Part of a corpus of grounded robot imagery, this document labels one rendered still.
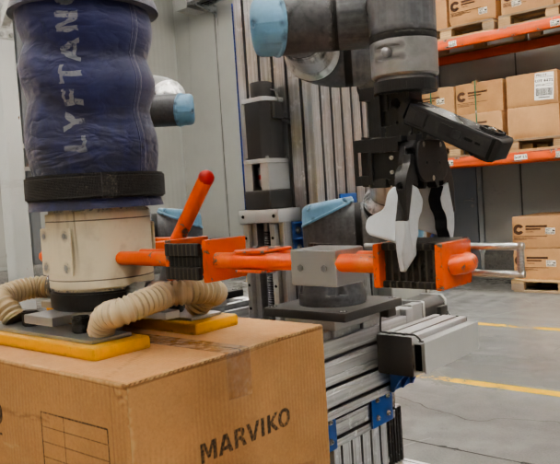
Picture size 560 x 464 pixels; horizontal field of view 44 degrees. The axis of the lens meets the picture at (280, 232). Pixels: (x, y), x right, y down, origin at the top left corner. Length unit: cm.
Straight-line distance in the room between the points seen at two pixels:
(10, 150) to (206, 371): 393
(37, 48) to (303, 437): 73
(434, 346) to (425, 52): 92
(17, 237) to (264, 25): 398
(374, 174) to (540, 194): 898
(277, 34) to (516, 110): 764
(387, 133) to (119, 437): 48
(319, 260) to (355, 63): 51
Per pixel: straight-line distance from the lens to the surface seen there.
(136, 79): 115
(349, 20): 90
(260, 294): 180
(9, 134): 480
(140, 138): 113
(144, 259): 107
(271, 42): 91
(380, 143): 79
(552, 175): 970
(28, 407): 106
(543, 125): 836
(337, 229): 151
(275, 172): 175
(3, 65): 486
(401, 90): 79
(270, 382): 106
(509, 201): 991
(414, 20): 80
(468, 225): 1011
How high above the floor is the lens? 128
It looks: 3 degrees down
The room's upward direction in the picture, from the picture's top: 4 degrees counter-clockwise
